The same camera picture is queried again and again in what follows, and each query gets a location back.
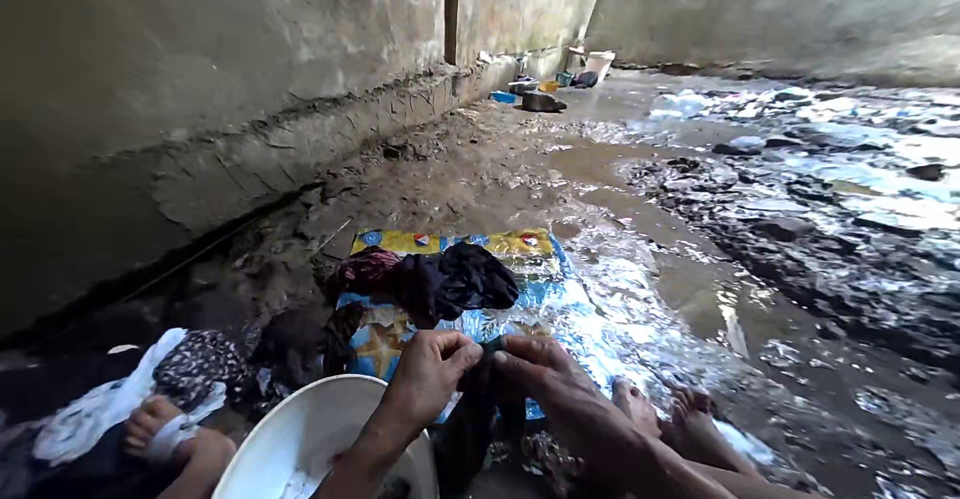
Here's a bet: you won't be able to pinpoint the person's legs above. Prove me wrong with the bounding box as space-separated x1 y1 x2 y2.
611 376 834 499

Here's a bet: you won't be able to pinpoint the pile of rubble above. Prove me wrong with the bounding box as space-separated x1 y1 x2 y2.
621 85 960 380

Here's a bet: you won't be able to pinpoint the dark wet cloth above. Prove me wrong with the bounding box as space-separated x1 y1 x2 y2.
433 334 528 499

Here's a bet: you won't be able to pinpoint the black white floral cloth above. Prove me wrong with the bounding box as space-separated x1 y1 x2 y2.
153 329 250 410

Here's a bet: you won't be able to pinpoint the person's right forearm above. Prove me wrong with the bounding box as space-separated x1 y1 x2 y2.
558 400 740 499

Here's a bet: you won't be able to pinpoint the person's left forearm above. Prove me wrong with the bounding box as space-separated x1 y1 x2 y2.
310 401 426 499

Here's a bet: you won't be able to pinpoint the large white bucket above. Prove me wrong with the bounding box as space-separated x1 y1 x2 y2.
211 373 440 499

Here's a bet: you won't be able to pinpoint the person's right hand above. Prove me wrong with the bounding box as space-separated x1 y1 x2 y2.
492 334 603 427

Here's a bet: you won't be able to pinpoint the white plastic pail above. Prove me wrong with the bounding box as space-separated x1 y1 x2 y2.
584 50 616 84

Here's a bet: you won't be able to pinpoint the person's left hand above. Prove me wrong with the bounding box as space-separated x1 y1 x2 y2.
381 329 485 431

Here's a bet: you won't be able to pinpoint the dark round pot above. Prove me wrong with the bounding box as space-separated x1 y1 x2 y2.
519 91 568 114

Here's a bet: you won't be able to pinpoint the maroon patterned garment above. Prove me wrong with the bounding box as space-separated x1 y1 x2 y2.
325 247 406 307

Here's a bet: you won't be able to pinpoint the blue yellow printed mat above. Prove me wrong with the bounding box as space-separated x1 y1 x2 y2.
335 228 601 425

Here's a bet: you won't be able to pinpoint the dark pole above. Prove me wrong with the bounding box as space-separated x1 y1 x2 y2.
444 0 461 66

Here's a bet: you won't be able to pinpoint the black crumpled garment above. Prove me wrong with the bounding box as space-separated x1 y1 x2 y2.
391 241 520 331

